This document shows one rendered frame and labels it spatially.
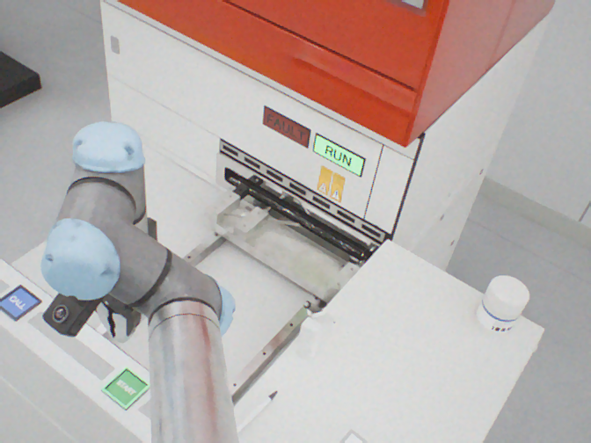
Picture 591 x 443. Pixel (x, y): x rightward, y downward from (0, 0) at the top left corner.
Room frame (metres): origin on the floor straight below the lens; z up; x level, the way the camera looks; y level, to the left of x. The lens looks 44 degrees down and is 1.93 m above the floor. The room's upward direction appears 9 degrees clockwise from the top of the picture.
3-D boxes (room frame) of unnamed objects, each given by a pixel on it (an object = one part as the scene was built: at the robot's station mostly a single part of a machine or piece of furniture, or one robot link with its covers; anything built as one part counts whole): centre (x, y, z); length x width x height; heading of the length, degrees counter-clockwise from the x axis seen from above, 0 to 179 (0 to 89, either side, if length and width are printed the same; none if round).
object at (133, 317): (0.53, 0.21, 1.19); 0.05 x 0.02 x 0.09; 61
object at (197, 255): (0.90, 0.23, 0.84); 0.50 x 0.02 x 0.03; 151
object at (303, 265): (0.99, 0.03, 0.87); 0.36 x 0.08 x 0.03; 61
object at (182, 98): (1.18, 0.16, 1.02); 0.82 x 0.03 x 0.40; 61
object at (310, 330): (0.68, -0.06, 1.03); 0.06 x 0.04 x 0.13; 151
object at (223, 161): (1.08, 0.01, 0.89); 0.44 x 0.02 x 0.10; 61
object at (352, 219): (1.09, 0.01, 0.96); 0.44 x 0.01 x 0.02; 61
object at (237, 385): (0.77, 0.00, 0.84); 0.50 x 0.02 x 0.03; 151
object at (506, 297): (0.80, -0.39, 1.01); 0.07 x 0.07 x 0.10
